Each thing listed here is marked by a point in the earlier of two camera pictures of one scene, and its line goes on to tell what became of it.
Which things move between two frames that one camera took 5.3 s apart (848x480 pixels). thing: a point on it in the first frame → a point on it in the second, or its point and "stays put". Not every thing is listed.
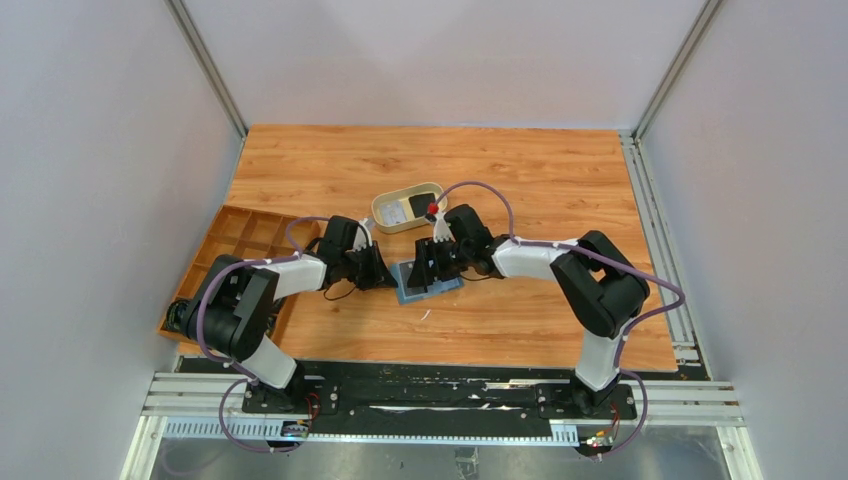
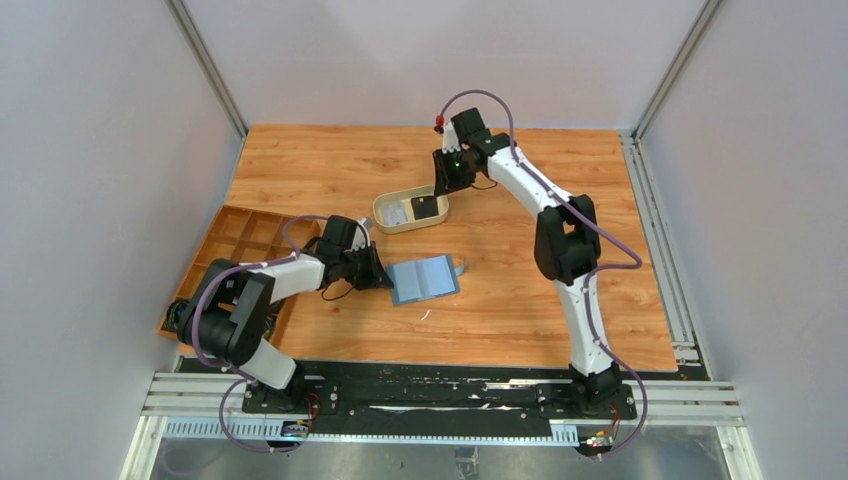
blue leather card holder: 402,272 stays put
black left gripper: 365,266 stays put
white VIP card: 393,212 stays put
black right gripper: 436,263 → 449,174
